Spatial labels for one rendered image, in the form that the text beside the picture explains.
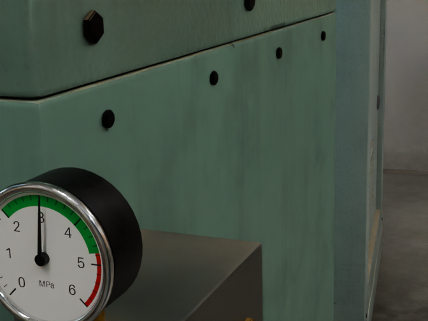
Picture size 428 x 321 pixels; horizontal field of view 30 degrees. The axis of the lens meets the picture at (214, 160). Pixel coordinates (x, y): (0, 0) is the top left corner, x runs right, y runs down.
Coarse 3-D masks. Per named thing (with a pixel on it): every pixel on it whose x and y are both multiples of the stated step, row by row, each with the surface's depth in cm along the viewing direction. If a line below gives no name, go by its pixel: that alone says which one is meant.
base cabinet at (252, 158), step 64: (192, 64) 53; (256, 64) 65; (320, 64) 84; (0, 128) 39; (64, 128) 39; (128, 128) 46; (192, 128) 54; (256, 128) 66; (320, 128) 85; (128, 192) 46; (192, 192) 55; (256, 192) 67; (320, 192) 87; (320, 256) 89; (0, 320) 42; (320, 320) 91
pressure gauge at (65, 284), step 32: (0, 192) 31; (32, 192) 31; (64, 192) 30; (96, 192) 31; (0, 224) 32; (32, 224) 31; (64, 224) 31; (96, 224) 30; (128, 224) 32; (0, 256) 32; (32, 256) 32; (64, 256) 31; (96, 256) 30; (128, 256) 32; (0, 288) 33; (32, 288) 32; (64, 288) 31; (96, 288) 31; (128, 288) 33; (32, 320) 32; (64, 320) 32; (96, 320) 34
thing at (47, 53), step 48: (0, 0) 37; (48, 0) 37; (96, 0) 41; (144, 0) 46; (192, 0) 53; (240, 0) 61; (288, 0) 72; (0, 48) 37; (48, 48) 38; (96, 48) 42; (144, 48) 47; (192, 48) 53; (0, 96) 38
